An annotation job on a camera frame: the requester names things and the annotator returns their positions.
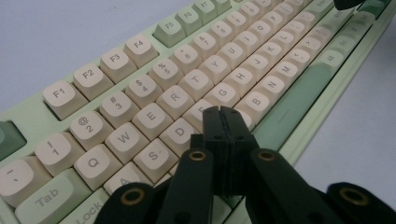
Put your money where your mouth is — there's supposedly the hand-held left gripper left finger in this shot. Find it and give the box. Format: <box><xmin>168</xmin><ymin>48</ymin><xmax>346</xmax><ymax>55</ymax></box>
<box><xmin>190</xmin><ymin>105</ymin><xmax>232</xmax><ymax>196</ymax></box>

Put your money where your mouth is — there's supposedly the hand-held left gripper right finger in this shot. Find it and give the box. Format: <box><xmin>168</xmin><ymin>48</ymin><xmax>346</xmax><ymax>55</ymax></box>
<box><xmin>220</xmin><ymin>105</ymin><xmax>260</xmax><ymax>198</ymax></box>

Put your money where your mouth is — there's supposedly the green and cream keyboard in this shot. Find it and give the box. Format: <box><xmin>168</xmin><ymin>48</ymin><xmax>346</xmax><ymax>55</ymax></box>
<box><xmin>0</xmin><ymin>0</ymin><xmax>396</xmax><ymax>224</ymax></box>

